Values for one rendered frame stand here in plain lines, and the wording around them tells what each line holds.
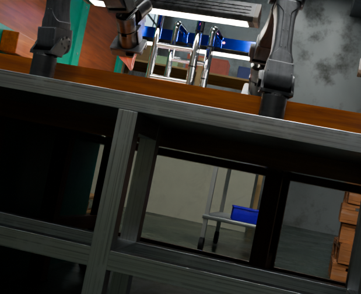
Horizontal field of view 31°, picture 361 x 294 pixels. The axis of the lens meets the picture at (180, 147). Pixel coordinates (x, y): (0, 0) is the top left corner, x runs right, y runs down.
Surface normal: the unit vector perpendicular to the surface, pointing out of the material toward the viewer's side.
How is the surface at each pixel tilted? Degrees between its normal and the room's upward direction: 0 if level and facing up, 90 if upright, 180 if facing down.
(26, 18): 90
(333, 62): 90
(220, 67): 90
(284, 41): 68
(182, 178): 90
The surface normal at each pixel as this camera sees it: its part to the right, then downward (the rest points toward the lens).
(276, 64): 0.10, -0.41
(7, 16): 0.96, 0.18
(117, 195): -0.16, -0.07
